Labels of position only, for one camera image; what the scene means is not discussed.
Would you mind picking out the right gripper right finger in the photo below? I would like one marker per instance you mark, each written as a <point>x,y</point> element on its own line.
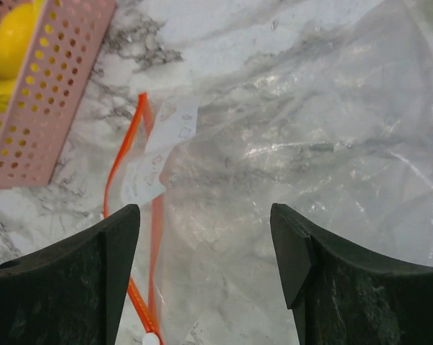
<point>342,293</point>

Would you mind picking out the yellow fake mango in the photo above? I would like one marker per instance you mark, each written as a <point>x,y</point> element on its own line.
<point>16,29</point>

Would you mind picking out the pink plastic basket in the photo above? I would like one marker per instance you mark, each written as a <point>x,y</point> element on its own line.
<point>53,76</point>

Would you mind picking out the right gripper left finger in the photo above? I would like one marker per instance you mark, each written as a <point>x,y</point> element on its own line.
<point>73,291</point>

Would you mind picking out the zip bag with yellow fruit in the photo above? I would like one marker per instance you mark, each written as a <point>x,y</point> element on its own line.
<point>341,132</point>

